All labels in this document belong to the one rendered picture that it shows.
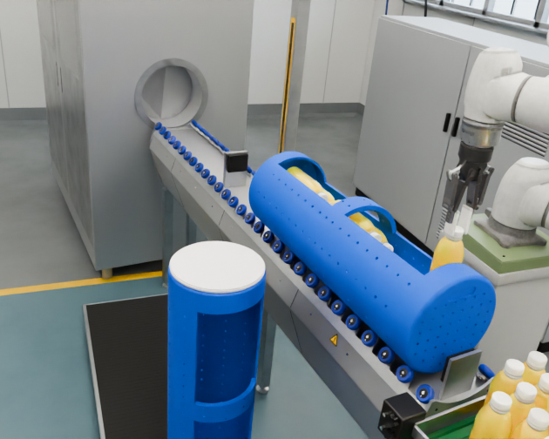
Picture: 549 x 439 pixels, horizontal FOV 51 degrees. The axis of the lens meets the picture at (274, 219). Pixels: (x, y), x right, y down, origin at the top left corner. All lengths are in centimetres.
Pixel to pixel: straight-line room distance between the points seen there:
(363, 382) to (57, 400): 159
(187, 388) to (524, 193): 122
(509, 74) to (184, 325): 105
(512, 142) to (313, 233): 192
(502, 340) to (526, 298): 17
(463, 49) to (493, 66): 241
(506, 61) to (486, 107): 10
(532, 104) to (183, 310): 102
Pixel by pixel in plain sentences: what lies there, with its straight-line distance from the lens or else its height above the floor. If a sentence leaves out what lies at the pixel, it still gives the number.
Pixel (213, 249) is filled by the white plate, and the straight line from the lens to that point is 175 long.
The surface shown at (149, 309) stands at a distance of 302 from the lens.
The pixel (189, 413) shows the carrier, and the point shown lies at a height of 58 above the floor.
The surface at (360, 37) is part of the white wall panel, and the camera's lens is 710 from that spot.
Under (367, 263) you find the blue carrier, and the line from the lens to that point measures 149.
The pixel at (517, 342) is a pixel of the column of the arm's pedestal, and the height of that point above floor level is 68.
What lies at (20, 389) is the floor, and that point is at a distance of 289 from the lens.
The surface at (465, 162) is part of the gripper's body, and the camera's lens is 139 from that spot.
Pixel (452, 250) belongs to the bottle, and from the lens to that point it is 148.
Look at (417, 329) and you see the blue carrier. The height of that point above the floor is 112.
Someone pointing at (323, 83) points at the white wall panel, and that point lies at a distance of 700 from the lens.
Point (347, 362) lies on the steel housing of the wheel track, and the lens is 165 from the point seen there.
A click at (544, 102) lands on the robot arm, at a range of 128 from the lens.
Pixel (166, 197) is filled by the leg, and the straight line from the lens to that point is 315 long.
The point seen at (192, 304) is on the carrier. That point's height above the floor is 98.
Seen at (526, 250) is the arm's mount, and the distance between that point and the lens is 207.
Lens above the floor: 190
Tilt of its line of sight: 26 degrees down
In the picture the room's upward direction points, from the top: 5 degrees clockwise
